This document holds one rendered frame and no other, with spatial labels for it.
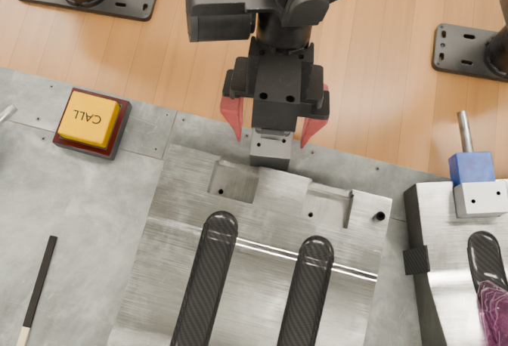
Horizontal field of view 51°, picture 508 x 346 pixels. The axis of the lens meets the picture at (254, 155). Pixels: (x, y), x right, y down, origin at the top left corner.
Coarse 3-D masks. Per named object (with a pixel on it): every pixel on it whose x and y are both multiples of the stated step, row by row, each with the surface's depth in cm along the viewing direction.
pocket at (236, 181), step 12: (216, 168) 63; (228, 168) 63; (240, 168) 62; (252, 168) 62; (216, 180) 63; (228, 180) 63; (240, 180) 63; (252, 180) 63; (216, 192) 62; (228, 192) 62; (240, 192) 62; (252, 192) 62
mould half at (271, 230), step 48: (192, 192) 59; (288, 192) 59; (144, 240) 58; (192, 240) 58; (240, 240) 58; (288, 240) 58; (336, 240) 58; (384, 240) 58; (144, 288) 57; (240, 288) 57; (288, 288) 57; (336, 288) 57; (144, 336) 56; (240, 336) 56; (336, 336) 56
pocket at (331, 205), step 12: (312, 192) 62; (324, 192) 62; (336, 192) 61; (348, 192) 61; (312, 204) 62; (324, 204) 62; (336, 204) 62; (348, 204) 62; (300, 216) 61; (312, 216) 61; (324, 216) 61; (336, 216) 61; (348, 216) 60
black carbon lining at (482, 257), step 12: (480, 240) 62; (492, 240) 62; (468, 252) 61; (480, 252) 62; (492, 252) 62; (480, 264) 61; (492, 264) 61; (480, 276) 61; (492, 276) 61; (504, 276) 60; (504, 288) 60
